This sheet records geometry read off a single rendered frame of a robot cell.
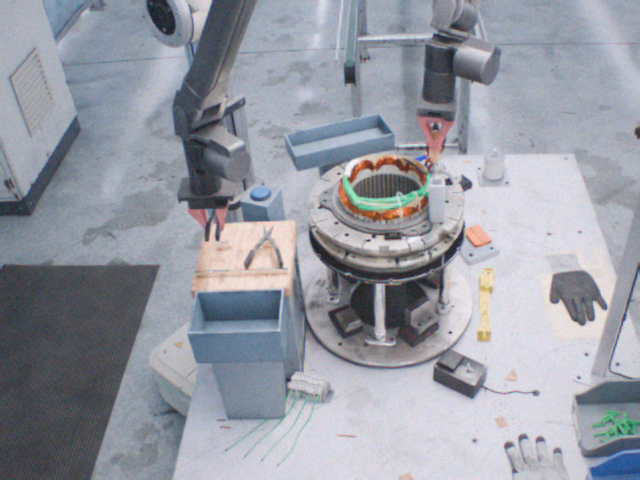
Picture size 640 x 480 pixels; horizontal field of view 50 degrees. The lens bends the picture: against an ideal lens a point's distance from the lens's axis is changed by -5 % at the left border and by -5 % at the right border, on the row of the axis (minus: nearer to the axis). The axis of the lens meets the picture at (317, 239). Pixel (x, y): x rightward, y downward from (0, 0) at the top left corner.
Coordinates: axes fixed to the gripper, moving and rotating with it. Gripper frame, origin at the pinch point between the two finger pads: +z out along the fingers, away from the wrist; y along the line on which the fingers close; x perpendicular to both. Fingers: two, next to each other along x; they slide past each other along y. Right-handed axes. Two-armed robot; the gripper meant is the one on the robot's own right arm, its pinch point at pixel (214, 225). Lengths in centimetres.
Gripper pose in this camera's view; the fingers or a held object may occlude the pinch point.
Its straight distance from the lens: 136.1
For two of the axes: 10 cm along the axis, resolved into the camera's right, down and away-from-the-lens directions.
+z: 0.6, 7.7, 6.4
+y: 10.0, -0.3, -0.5
